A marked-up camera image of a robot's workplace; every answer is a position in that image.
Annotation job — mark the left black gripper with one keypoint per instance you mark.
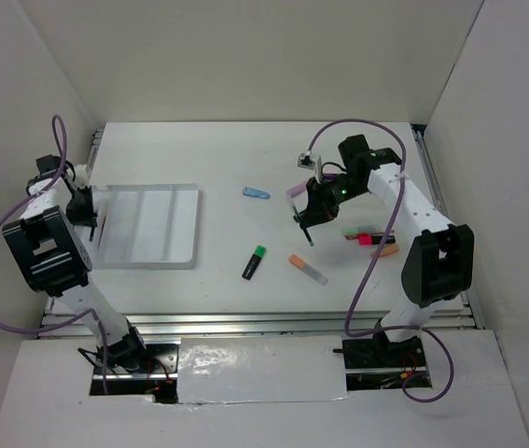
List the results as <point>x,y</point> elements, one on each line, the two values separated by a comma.
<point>87,217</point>

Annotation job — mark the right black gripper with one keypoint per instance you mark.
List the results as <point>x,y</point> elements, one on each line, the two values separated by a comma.
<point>320,208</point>

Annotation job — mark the pink pastel highlighter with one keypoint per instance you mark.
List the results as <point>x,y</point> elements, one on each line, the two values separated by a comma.
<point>296,190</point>

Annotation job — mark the green ink pen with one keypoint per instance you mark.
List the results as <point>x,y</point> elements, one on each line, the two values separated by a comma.
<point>298,220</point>

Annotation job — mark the red cap pen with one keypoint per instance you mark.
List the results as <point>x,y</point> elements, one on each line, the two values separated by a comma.
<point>353,236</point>

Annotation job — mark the orange cap clear highlighter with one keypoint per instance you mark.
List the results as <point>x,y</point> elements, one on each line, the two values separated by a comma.
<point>307,269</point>

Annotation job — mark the red gel pen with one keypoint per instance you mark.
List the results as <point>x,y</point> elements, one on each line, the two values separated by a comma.
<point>101,230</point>

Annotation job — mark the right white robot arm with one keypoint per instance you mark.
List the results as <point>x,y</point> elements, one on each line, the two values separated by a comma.
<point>439,264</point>

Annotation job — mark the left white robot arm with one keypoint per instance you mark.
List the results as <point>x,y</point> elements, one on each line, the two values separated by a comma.
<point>53,259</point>

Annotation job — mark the mint L-point highlighter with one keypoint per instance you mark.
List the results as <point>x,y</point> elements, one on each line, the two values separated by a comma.
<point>358,229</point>

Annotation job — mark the pink cap black highlighter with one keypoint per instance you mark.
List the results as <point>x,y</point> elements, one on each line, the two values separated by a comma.
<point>391,239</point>

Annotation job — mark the white compartment tray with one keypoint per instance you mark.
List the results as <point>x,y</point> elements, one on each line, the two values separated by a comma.
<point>148,227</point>

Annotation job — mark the orange translucent highlighter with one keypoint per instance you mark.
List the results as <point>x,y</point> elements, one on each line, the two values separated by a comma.
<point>387,250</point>

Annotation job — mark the green cap black highlighter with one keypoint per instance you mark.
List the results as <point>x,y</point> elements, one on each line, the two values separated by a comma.
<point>254,261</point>

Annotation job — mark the white foil cover sheet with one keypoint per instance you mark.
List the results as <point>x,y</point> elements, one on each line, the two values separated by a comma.
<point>260,370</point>

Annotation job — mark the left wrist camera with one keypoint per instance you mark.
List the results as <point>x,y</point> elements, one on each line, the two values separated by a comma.
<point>80,176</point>

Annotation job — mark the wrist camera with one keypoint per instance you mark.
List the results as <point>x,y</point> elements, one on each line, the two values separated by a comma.
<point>80,176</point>
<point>311,161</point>

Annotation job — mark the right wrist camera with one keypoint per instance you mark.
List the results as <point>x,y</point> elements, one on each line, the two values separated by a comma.
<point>311,161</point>

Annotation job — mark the aluminium frame rail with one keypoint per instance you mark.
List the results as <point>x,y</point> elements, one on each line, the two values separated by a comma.
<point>222,158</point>

